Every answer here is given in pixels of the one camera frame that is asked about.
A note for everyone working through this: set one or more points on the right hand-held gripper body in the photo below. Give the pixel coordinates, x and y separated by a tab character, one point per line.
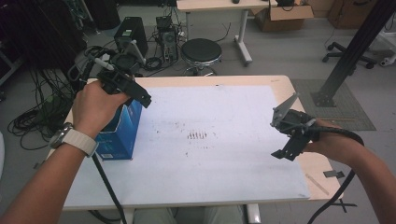
297	124

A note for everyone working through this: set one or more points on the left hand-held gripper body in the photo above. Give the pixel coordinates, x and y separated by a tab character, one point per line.
120	79

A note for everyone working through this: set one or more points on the blue cardboard box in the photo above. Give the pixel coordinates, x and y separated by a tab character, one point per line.
123	137

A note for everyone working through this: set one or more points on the person's right hand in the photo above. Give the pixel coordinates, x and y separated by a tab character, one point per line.
333	144

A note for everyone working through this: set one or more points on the person's left hand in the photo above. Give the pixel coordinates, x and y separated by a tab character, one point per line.
93	109

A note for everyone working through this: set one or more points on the black tape piece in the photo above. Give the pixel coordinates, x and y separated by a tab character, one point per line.
333	174

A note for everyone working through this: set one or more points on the large black computer tower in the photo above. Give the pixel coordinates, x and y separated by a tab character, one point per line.
135	29

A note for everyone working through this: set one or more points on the grey floor mat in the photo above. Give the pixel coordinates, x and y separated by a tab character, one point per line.
351	115

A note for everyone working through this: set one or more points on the small black computer tower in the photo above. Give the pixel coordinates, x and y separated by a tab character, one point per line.
168	42

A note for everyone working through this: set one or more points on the black round stool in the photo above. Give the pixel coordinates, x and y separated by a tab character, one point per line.
200	51

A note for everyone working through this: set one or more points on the white table leg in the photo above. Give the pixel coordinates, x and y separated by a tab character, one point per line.
252	214

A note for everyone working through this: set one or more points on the black office chair base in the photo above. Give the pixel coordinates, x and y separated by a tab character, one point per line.
348	55

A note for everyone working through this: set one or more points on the white table mat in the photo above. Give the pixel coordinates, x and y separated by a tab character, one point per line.
193	168

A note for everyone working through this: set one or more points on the black metal stand beam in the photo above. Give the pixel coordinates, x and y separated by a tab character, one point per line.
358	46

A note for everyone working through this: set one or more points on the black curtain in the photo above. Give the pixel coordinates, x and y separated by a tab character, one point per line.
31	31

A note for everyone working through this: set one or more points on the open brown cardboard box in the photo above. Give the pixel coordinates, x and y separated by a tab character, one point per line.
280	20

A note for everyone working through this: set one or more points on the white floor object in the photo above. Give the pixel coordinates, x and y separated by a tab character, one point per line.
388	61

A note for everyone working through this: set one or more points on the light wooden desk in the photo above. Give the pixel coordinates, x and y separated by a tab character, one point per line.
218	4

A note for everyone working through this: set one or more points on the closed brown cardboard box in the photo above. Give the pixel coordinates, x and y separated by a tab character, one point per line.
348	14

